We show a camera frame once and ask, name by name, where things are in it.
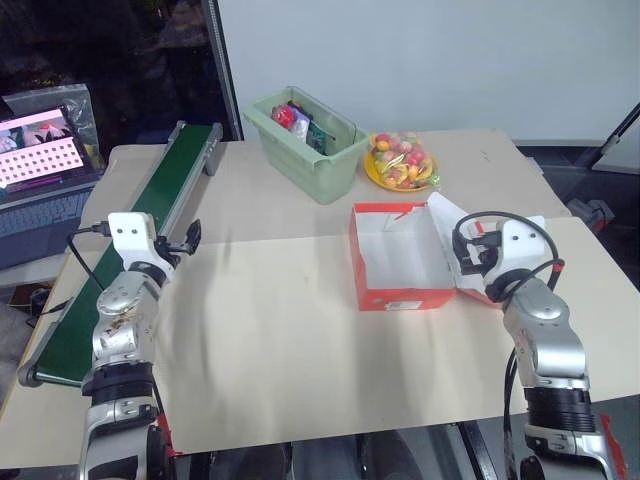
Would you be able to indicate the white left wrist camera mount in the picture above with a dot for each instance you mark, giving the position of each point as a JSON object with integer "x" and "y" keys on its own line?
{"x": 132, "y": 235}

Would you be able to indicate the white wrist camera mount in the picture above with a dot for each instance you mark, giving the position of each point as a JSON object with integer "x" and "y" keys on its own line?
{"x": 522, "y": 245}
{"x": 132, "y": 235}

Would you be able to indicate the grey clamp with red part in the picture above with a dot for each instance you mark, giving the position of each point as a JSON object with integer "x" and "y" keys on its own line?
{"x": 595, "y": 210}

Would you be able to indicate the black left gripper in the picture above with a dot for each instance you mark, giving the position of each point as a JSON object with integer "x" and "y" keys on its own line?
{"x": 167, "y": 250}

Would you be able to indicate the red snack pack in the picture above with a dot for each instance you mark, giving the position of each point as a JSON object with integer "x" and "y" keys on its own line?
{"x": 282, "y": 116}

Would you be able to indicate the green conveyor belt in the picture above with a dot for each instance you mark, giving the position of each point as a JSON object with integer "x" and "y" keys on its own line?
{"x": 150, "y": 200}

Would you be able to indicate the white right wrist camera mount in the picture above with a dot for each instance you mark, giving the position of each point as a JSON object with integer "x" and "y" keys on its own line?
{"x": 522, "y": 245}

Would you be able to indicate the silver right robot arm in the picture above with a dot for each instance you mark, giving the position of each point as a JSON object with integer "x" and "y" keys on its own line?
{"x": 545, "y": 320}

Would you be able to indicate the black metal stand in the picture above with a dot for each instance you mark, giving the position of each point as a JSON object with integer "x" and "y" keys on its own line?
{"x": 617, "y": 135}

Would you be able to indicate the red tape strip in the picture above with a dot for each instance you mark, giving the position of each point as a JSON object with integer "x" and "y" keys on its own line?
{"x": 167, "y": 435}
{"x": 614, "y": 445}

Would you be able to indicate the light green plastic bin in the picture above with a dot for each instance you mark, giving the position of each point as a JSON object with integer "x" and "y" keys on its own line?
{"x": 320, "y": 175}

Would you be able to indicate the beige cardboard sheet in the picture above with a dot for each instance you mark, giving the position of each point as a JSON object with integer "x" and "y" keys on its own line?
{"x": 300, "y": 350}

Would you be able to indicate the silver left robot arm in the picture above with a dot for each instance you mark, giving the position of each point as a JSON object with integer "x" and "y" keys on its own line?
{"x": 120, "y": 310}

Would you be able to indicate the red cardboard box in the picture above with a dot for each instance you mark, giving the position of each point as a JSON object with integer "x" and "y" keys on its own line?
{"x": 400, "y": 295}

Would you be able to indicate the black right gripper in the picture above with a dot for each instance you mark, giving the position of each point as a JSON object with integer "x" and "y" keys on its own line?
{"x": 486, "y": 255}

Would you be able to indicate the purple snack pack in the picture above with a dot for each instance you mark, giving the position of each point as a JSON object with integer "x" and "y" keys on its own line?
{"x": 301, "y": 120}

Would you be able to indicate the yellow plate of fruit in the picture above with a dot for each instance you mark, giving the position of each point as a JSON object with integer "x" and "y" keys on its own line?
{"x": 402, "y": 157}

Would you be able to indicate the open laptop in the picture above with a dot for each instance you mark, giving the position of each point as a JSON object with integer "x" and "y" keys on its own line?
{"x": 40, "y": 200}

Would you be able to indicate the black metal post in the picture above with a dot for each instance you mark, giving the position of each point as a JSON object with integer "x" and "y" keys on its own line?
{"x": 225, "y": 65}

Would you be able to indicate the dark green snack pack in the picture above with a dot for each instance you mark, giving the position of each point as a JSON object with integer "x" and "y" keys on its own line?
{"x": 317, "y": 136}

